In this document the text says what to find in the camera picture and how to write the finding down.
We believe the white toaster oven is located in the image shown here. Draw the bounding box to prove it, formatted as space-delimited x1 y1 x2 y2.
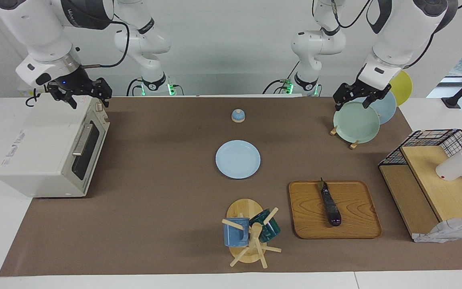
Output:
0 93 110 198

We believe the dark purple eggplant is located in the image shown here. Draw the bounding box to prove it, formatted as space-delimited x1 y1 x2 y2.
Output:
320 178 342 227

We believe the small light blue plate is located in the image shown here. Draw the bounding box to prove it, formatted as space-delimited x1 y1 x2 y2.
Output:
215 140 261 179

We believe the large light blue plate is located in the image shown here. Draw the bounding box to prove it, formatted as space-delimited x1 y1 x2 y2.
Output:
369 90 397 125

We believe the pale green plate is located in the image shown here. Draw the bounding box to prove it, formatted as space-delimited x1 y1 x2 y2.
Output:
333 101 381 144

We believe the yellow plate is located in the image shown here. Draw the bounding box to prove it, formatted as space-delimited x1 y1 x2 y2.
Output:
389 70 413 107

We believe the wooden plate rack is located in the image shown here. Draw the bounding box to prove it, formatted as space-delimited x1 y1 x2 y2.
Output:
330 125 361 150

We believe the white paper cup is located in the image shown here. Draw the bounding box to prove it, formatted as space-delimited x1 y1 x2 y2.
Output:
435 149 462 181

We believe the wooden serving tray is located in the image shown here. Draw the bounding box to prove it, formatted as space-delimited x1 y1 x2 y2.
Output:
288 180 383 240

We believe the brown table mat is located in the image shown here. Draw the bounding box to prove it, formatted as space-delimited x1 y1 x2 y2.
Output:
0 96 462 277

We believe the wooden mug tree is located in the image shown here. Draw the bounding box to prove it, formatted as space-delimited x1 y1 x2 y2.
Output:
221 199 282 269

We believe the dark green ceramic mug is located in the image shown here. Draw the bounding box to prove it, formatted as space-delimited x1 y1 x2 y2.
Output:
249 209 281 243

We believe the blue ceramic mug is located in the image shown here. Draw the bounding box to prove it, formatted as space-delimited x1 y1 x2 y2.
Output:
223 218 250 247

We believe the black base cable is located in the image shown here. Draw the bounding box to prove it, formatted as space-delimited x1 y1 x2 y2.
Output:
262 60 300 95
126 77 144 97

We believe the black oven power cable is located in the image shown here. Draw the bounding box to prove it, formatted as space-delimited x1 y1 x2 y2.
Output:
25 91 42 107

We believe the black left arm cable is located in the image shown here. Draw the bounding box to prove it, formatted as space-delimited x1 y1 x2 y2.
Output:
405 0 462 69

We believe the wire shelf with wooden boards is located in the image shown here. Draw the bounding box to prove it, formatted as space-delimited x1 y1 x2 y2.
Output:
378 129 462 243

